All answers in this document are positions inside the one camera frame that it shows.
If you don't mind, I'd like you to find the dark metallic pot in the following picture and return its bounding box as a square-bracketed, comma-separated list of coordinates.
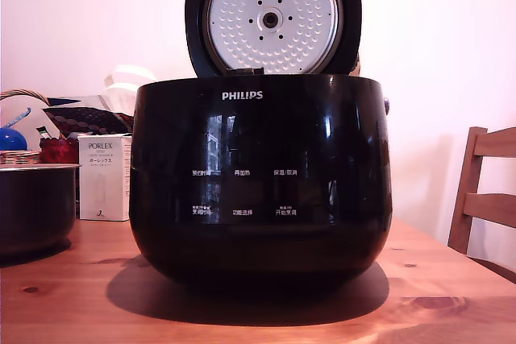
[0, 163, 81, 259]

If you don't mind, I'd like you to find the black Philips rice cooker body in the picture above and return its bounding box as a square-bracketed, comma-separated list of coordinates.
[128, 73, 394, 289]

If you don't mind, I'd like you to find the black rice cooker lid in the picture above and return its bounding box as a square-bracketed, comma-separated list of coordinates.
[184, 0, 363, 78]

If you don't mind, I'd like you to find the white Porlex box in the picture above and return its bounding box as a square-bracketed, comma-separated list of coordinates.
[77, 133, 134, 222]

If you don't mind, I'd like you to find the dark red-dotted cloth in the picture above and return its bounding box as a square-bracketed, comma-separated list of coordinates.
[41, 106, 135, 136]

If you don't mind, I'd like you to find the red crinkled bag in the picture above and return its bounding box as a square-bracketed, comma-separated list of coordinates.
[38, 136, 79, 165]

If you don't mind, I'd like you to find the brown wooden chair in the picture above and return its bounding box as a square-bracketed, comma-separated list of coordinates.
[447, 126, 516, 277]

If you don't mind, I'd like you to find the woven wicker basket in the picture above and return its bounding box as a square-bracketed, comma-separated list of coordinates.
[0, 88, 50, 166]

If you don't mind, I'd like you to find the blue ball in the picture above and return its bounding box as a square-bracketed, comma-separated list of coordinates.
[0, 126, 29, 152]

